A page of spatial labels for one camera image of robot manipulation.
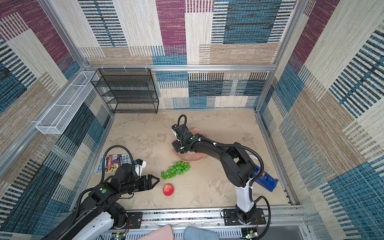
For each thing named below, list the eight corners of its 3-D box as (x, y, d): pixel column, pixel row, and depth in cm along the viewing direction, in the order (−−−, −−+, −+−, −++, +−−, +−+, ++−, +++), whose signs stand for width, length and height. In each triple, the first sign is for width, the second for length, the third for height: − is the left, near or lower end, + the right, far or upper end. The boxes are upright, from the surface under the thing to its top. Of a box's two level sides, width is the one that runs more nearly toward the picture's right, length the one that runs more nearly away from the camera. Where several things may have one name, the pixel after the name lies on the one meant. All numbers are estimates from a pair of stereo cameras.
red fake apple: (164, 196, 82) (162, 193, 79) (165, 186, 86) (163, 183, 82) (173, 196, 82) (172, 193, 79) (174, 186, 86) (173, 183, 82)
